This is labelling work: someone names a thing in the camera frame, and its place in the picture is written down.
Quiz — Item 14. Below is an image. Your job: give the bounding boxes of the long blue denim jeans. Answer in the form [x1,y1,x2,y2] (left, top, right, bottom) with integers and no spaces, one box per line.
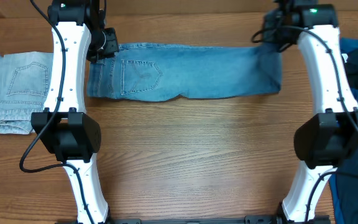
[87,42,282,102]

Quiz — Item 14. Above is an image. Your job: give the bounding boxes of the folded light blue jeans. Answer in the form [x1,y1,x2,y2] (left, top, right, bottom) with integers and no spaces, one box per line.
[0,52,53,134]

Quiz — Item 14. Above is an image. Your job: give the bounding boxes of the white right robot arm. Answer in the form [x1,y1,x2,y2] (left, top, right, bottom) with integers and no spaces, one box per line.
[245,0,358,223]

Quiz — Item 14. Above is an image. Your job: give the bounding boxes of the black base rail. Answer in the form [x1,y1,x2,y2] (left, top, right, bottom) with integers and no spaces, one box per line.
[108,215,283,224]

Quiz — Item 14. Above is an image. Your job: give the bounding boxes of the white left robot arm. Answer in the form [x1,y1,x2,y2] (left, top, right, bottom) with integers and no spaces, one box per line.
[30,0,119,223]

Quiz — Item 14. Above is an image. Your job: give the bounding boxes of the brown cardboard wall panel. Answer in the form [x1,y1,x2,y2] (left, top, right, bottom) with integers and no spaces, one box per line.
[0,0,358,19]

